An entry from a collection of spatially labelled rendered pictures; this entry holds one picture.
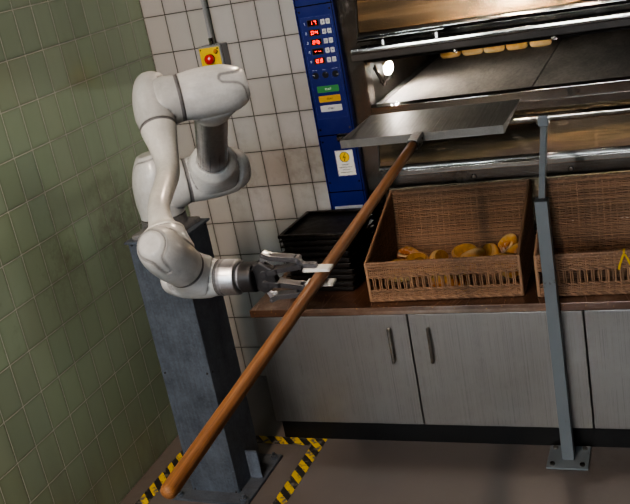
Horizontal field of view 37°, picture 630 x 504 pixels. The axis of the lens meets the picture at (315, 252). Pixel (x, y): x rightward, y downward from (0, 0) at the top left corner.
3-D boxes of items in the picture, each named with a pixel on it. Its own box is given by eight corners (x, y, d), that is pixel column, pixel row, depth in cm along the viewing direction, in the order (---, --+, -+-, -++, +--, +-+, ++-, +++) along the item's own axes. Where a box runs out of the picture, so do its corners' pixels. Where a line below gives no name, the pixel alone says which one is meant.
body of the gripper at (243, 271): (244, 254, 230) (278, 253, 227) (251, 285, 233) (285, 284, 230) (232, 268, 224) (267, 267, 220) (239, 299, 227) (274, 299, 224)
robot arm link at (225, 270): (232, 285, 236) (253, 284, 234) (217, 302, 229) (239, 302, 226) (224, 252, 233) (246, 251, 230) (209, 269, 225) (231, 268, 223)
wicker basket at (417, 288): (398, 253, 380) (387, 189, 371) (540, 245, 361) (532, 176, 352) (367, 303, 338) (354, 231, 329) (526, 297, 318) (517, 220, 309)
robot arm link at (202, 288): (227, 304, 233) (202, 288, 222) (172, 305, 239) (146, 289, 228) (232, 263, 237) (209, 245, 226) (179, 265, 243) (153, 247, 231)
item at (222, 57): (210, 69, 381) (204, 44, 378) (232, 66, 378) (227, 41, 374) (202, 73, 375) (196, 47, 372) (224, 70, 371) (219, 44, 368)
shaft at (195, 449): (176, 502, 154) (171, 488, 153) (160, 501, 155) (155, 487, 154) (417, 149, 298) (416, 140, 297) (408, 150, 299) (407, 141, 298)
